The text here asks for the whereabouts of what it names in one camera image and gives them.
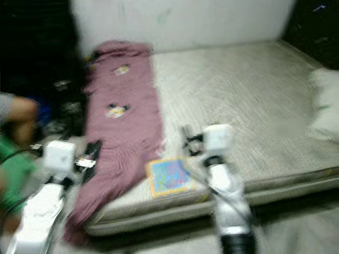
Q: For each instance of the colourful picture book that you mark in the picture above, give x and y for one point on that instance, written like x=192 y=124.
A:
x=170 y=177

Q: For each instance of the white pillow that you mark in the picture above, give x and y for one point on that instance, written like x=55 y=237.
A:
x=326 y=103

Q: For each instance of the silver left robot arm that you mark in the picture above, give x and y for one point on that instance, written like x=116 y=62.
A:
x=39 y=217

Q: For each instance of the purple cartoon mouse blanket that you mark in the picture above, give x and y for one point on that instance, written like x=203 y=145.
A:
x=122 y=132

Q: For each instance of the black bag with white print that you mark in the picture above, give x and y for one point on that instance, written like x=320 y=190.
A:
x=69 y=108

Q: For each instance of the grey quilted mattress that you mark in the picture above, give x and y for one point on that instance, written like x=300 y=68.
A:
x=233 y=95

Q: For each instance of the green plastic stool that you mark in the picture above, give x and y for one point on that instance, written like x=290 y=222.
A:
x=13 y=174

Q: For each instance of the person in grey shorts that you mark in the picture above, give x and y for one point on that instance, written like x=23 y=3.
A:
x=21 y=116

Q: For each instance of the black cabinet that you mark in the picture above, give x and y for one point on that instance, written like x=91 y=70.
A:
x=37 y=42

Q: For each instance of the black tufted headboard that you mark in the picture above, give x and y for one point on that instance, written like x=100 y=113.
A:
x=315 y=26

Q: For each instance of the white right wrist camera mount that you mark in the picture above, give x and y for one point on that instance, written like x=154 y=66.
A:
x=218 y=139

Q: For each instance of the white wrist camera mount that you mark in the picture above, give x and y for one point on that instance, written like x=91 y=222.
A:
x=59 y=157
x=218 y=139

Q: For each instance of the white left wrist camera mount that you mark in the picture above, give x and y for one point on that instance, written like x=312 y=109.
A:
x=59 y=157

